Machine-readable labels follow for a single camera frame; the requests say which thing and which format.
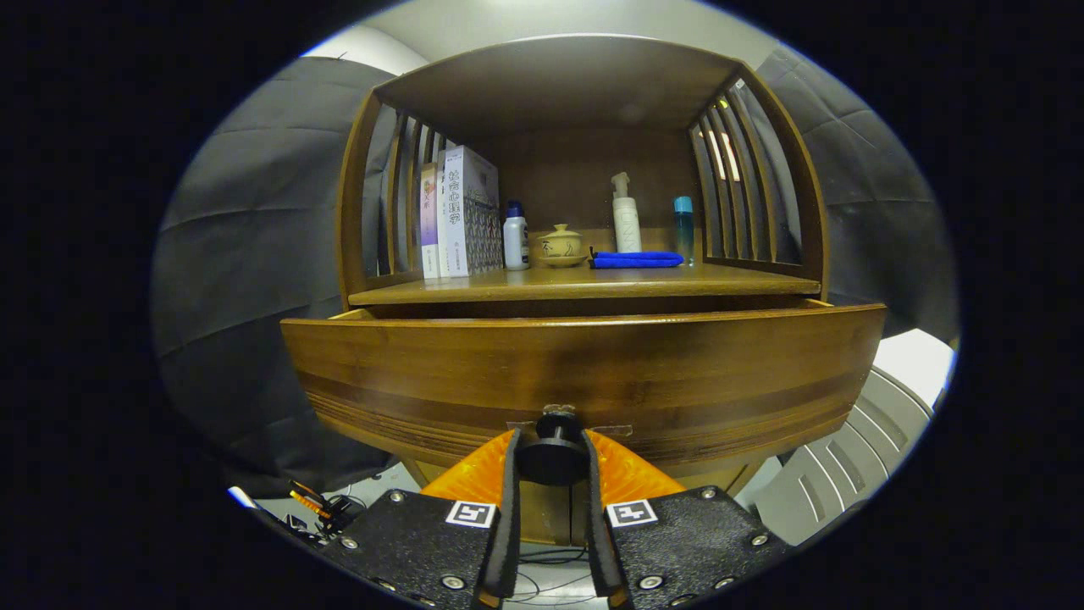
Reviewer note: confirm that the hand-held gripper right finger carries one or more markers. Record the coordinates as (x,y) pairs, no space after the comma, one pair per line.
(677,542)

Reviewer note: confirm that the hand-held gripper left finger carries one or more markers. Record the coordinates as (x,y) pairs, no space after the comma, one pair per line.
(423,542)

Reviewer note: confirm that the brown wooden drawer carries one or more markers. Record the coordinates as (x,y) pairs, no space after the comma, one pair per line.
(593,364)

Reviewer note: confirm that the white grey drawer unit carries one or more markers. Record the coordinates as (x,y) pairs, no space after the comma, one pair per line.
(847,457)

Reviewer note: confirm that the brown wooden countertop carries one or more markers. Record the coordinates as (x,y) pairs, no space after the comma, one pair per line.
(593,284)

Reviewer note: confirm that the brown wooden cabinet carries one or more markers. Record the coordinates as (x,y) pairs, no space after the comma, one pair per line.
(550,85)

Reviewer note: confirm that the orange black tool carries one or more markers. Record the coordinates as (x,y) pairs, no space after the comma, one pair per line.
(309,502)

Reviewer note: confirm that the folded blue cloth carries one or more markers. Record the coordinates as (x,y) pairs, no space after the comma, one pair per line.
(635,259)

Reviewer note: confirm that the clear blue bottle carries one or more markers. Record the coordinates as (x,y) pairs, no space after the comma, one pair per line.
(683,229)

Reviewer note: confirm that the white bottle blue cap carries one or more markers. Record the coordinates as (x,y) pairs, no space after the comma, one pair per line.
(516,241)

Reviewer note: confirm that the yellow lidded teacup with saucer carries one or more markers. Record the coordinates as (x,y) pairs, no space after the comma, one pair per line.
(561,246)

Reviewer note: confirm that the white pump bottle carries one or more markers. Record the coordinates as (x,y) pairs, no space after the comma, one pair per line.
(627,224)

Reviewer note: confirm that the thin pink purple book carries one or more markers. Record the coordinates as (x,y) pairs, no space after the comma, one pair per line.
(428,220)

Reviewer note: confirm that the thick white patterned book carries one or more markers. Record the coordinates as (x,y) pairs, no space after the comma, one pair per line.
(461,212)

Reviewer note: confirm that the black backdrop cloth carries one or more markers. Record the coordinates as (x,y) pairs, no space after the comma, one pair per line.
(237,254)

